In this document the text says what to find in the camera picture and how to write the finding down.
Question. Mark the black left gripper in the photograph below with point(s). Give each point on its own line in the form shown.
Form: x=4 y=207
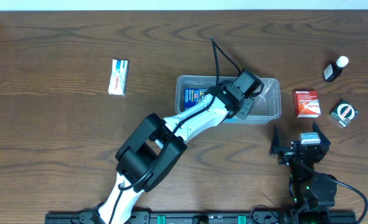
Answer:
x=246 y=114

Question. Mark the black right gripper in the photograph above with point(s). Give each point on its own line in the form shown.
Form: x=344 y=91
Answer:
x=275 y=147

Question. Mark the clear plastic container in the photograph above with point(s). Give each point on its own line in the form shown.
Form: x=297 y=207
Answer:
x=267 y=104

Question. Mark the blue fever patch box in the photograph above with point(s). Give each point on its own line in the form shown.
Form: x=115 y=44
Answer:
x=193 y=96

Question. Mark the white blue Panadol box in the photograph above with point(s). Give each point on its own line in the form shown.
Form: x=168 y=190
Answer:
x=119 y=73

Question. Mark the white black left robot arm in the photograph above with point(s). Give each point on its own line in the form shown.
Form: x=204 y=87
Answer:
x=155 y=146

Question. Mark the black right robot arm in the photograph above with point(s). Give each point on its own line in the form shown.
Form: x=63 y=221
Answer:
x=312 y=191

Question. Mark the red Panadol ActiFast box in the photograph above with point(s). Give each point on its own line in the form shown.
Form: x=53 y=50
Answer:
x=306 y=104

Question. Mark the green white round-logo box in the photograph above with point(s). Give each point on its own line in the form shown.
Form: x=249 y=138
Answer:
x=344 y=113

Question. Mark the dark syrup bottle white cap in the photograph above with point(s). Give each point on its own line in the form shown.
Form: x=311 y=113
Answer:
x=333 y=70

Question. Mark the black mounting rail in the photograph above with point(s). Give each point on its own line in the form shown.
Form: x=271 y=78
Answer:
x=258 y=216

